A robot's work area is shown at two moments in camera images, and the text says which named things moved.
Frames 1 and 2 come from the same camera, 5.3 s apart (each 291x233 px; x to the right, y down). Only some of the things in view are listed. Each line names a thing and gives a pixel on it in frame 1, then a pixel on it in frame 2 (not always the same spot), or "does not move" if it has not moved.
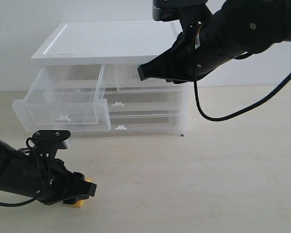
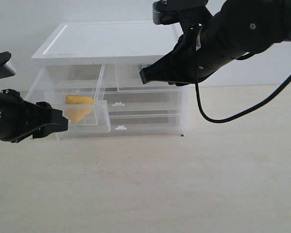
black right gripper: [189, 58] does not move
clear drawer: [65, 98] does not move
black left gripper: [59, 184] → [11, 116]
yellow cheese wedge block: [79, 204] → [77, 107]
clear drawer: [128, 79] does not move
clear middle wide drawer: [146, 101] does not move
